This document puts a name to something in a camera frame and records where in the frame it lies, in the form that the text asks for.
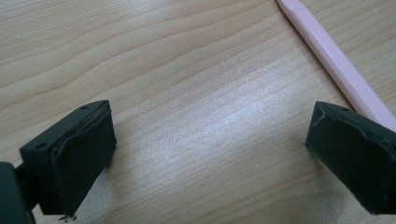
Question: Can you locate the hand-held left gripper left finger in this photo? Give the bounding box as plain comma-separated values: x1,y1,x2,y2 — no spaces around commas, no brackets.
19,99,118,217

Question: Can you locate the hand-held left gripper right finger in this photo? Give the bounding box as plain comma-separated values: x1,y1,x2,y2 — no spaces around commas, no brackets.
304,101,396,216

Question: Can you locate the pink toothbrush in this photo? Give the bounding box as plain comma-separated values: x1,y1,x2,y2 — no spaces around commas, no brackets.
276,0,396,132

